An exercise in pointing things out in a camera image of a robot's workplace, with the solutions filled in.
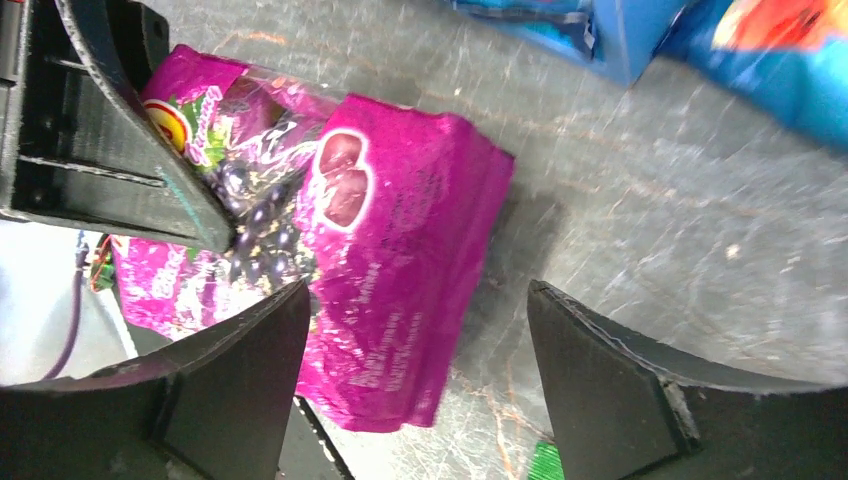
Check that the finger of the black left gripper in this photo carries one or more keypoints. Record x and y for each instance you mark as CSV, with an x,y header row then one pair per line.
x,y
308,452
78,149

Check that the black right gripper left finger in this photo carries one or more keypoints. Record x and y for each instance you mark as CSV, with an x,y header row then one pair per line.
x,y
214,405

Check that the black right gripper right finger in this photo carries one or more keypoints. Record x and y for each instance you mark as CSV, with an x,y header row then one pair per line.
x,y
625,406

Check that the green Fox's candy bag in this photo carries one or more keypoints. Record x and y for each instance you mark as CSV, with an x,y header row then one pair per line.
x,y
545,463

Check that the purple 100 candy bag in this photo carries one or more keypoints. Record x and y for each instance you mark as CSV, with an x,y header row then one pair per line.
x,y
385,212

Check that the blue Blendy candy bag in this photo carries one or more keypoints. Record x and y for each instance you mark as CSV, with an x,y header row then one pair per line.
x,y
789,58

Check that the blue pink yellow shelf unit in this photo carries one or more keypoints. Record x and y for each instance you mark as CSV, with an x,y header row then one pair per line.
x,y
616,39

